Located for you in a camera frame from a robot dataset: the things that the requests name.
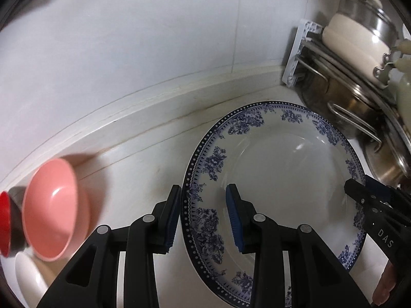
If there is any blue floral white plate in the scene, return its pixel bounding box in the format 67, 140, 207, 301
181, 101, 366, 307

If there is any cream pot with lid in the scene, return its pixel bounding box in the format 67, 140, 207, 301
322, 0, 410, 89

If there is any white bowl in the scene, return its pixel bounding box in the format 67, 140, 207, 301
15, 252, 57, 307

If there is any white metal pot rack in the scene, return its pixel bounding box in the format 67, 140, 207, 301
282, 19, 323, 88

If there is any pink bowl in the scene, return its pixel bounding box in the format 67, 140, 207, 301
22, 158, 91, 262

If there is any red and black bowl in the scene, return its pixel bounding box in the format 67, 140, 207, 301
0, 191, 28, 258

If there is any stainless steel pot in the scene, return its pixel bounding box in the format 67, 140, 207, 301
297, 42, 411, 189

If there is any right hand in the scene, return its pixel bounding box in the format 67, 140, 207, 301
372, 262, 396, 306

